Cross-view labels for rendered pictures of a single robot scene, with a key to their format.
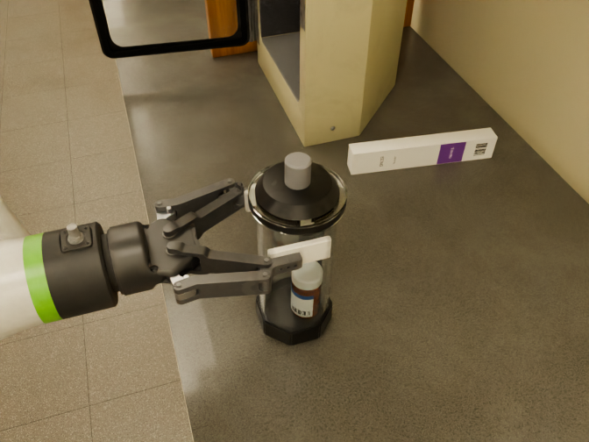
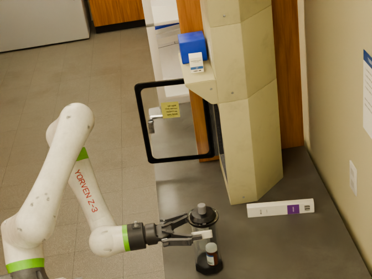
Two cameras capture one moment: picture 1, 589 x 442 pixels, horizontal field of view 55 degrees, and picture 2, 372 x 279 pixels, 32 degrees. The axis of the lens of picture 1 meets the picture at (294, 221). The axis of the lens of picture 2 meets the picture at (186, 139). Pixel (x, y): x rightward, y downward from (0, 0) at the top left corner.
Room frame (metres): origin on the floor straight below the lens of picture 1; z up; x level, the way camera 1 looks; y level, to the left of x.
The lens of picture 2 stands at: (-1.27, -0.51, 2.50)
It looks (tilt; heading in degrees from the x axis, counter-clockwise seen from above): 30 degrees down; 17
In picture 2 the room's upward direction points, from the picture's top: 9 degrees counter-clockwise
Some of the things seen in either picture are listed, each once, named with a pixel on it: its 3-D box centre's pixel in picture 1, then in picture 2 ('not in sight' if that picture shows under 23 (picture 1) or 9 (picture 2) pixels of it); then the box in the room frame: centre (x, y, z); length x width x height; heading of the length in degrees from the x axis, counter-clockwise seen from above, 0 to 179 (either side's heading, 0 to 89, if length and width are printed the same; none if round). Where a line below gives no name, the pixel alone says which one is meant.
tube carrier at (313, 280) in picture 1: (295, 256); (205, 239); (0.45, 0.00, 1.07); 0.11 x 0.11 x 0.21
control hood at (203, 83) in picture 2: not in sight; (197, 76); (0.96, 0.09, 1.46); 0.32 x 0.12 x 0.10; 18
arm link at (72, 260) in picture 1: (84, 266); (137, 235); (0.38, 0.22, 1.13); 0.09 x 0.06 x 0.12; 18
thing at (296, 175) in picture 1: (297, 183); (202, 212); (0.45, 0.00, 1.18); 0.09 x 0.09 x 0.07
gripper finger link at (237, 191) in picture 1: (206, 217); (175, 223); (0.46, 0.10, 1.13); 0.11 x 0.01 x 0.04; 136
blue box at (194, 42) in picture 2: not in sight; (192, 47); (1.04, 0.11, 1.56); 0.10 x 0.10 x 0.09; 18
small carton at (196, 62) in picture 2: not in sight; (196, 62); (0.92, 0.07, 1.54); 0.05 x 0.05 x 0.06; 15
